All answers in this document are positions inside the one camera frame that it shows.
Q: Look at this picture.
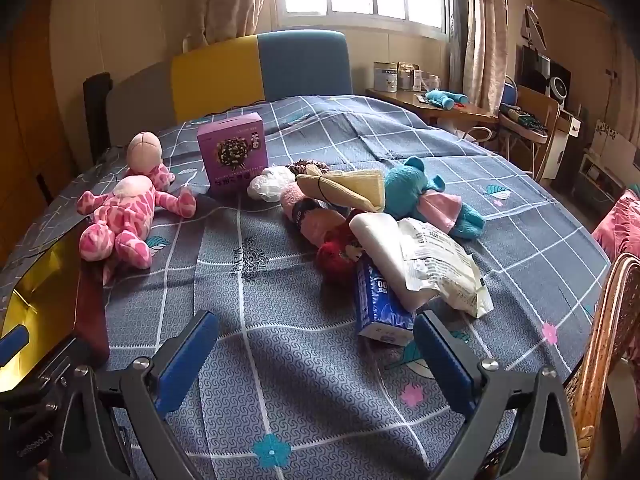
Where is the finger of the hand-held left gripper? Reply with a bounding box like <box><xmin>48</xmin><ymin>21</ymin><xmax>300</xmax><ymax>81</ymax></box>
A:
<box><xmin>0</xmin><ymin>324</ymin><xmax>85</xmax><ymax>401</ymax></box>

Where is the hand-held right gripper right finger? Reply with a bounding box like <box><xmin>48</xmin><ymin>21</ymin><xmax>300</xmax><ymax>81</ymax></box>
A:
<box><xmin>413</xmin><ymin>309</ymin><xmax>584</xmax><ymax>480</ymax></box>

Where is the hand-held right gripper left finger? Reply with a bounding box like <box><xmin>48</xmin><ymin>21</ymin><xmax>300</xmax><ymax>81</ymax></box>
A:
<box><xmin>50</xmin><ymin>309</ymin><xmax>220</xmax><ymax>480</ymax></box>

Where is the gold tin box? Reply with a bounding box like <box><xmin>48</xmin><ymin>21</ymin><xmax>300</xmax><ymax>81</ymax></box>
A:
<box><xmin>0</xmin><ymin>220</ymin><xmax>111</xmax><ymax>393</ymax></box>

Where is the blue tissue pack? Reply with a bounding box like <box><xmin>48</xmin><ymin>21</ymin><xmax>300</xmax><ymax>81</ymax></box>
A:
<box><xmin>354</xmin><ymin>252</ymin><xmax>418</xmax><ymax>347</ymax></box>

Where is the white snack packet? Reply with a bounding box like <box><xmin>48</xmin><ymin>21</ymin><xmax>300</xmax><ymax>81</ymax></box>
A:
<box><xmin>397</xmin><ymin>217</ymin><xmax>495</xmax><ymax>319</ymax></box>

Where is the red fuzzy plush sock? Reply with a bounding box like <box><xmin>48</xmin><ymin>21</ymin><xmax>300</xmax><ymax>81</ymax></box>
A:
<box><xmin>315</xmin><ymin>220</ymin><xmax>366</xmax><ymax>286</ymax></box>

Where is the blue plush toy pink dress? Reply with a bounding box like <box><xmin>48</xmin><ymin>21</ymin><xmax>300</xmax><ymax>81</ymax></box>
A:
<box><xmin>384</xmin><ymin>156</ymin><xmax>486</xmax><ymax>240</ymax></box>

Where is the pink towel blue band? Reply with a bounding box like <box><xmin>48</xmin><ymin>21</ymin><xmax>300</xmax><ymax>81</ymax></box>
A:
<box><xmin>280</xmin><ymin>182</ymin><xmax>346</xmax><ymax>248</ymax></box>

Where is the white plastic bag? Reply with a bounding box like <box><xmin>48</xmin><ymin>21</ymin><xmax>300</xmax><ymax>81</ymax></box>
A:
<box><xmin>247</xmin><ymin>165</ymin><xmax>297</xmax><ymax>204</ymax></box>

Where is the beige cloth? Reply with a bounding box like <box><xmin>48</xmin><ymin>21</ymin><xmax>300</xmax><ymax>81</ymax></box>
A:
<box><xmin>296</xmin><ymin>164</ymin><xmax>387</xmax><ymax>213</ymax></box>

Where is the brown scrunchie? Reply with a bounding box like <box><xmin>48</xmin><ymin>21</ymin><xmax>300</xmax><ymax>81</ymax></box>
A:
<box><xmin>287</xmin><ymin>159</ymin><xmax>328</xmax><ymax>176</ymax></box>

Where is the grey checked bedsheet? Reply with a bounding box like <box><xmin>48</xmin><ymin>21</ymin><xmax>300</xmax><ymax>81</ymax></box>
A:
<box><xmin>0</xmin><ymin>94</ymin><xmax>613</xmax><ymax>480</ymax></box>

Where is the pink giraffe plush toy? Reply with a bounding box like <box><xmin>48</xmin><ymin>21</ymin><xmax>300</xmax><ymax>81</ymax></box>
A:
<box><xmin>76</xmin><ymin>131</ymin><xmax>197</xmax><ymax>286</ymax></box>

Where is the wicker chair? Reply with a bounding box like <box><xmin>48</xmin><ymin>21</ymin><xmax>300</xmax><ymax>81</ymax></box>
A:
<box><xmin>565</xmin><ymin>252</ymin><xmax>640</xmax><ymax>461</ymax></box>

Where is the purple printed carton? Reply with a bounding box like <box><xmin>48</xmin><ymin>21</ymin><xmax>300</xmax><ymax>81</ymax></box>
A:
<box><xmin>196</xmin><ymin>112</ymin><xmax>267</xmax><ymax>198</ymax></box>

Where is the pink quilt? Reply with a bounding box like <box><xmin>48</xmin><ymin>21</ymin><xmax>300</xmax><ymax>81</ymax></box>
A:
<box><xmin>592</xmin><ymin>187</ymin><xmax>640</xmax><ymax>266</ymax></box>

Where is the wooden wardrobe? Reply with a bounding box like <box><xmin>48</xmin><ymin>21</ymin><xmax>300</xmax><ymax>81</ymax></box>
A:
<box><xmin>0</xmin><ymin>0</ymin><xmax>81</xmax><ymax>271</ymax></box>

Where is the white shelf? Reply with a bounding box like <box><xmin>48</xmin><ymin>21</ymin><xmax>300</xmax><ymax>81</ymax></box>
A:
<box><xmin>575</xmin><ymin>120</ymin><xmax>640</xmax><ymax>211</ymax></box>

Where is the wooden desk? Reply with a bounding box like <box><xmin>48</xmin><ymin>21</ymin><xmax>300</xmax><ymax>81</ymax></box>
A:
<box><xmin>365</xmin><ymin>87</ymin><xmax>501</xmax><ymax>133</ymax></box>

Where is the wooden chair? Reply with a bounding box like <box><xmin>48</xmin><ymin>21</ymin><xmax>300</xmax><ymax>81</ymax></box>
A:
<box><xmin>499</xmin><ymin>85</ymin><xmax>561</xmax><ymax>181</ymax></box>

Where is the grey yellow blue headboard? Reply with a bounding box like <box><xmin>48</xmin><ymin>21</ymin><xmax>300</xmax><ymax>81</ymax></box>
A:
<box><xmin>107</xmin><ymin>30</ymin><xmax>354</xmax><ymax>133</ymax></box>

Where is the small carton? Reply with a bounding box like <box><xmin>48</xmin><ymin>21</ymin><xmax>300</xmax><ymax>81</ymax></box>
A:
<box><xmin>397</xmin><ymin>62</ymin><xmax>421</xmax><ymax>92</ymax></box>

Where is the metal tin can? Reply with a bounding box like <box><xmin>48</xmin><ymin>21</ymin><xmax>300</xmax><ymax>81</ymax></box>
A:
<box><xmin>373</xmin><ymin>61</ymin><xmax>399</xmax><ymax>93</ymax></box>

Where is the white round fan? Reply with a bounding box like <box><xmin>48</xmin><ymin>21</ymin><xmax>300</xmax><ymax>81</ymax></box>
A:
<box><xmin>547</xmin><ymin>76</ymin><xmax>571</xmax><ymax>103</ymax></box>

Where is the black monitor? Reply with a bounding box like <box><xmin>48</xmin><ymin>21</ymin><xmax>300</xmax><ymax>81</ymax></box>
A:
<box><xmin>520</xmin><ymin>45</ymin><xmax>571</xmax><ymax>96</ymax></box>

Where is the beige curtain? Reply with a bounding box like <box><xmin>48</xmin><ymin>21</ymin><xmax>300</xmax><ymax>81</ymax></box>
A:
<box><xmin>187</xmin><ymin>0</ymin><xmax>275</xmax><ymax>51</ymax></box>
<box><xmin>452</xmin><ymin>0</ymin><xmax>508</xmax><ymax>116</ymax></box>

